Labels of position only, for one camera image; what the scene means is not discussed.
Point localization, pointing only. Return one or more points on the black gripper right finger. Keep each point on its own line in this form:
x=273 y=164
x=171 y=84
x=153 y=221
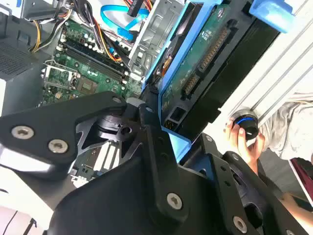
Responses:
x=227 y=176

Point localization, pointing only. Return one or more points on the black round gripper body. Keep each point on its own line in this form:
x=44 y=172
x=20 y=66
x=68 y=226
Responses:
x=110 y=205

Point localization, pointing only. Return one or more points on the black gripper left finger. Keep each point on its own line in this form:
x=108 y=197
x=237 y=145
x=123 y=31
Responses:
x=49 y=127

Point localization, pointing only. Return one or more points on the round black blue-ringed tool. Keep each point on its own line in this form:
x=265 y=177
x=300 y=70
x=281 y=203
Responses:
x=247 y=124

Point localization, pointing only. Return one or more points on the hard disk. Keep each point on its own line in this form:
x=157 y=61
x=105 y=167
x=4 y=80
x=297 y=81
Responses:
x=185 y=80

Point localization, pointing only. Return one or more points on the person's hand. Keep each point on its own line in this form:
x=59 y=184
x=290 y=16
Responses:
x=249 y=154

